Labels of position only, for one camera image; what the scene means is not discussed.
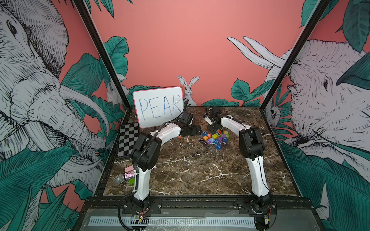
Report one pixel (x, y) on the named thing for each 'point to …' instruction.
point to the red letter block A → (179, 136)
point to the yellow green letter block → (215, 136)
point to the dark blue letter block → (218, 147)
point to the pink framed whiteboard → (155, 107)
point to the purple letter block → (207, 141)
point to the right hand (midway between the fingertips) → (212, 124)
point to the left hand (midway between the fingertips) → (197, 129)
